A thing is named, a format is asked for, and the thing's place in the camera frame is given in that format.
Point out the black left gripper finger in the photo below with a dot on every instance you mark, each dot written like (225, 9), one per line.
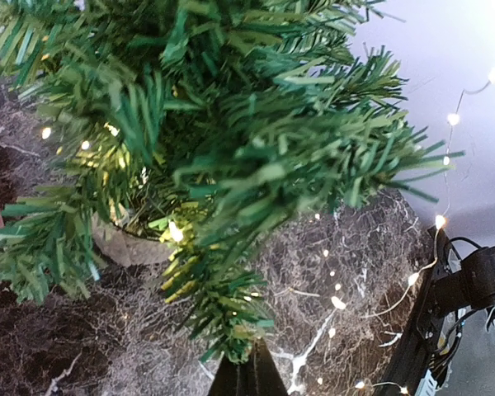
(258, 376)

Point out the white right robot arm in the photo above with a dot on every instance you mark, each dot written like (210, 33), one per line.
(463, 293)

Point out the beige tree pot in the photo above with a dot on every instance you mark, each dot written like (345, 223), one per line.
(125, 249)

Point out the small green christmas tree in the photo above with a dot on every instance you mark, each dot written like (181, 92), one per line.
(208, 123)

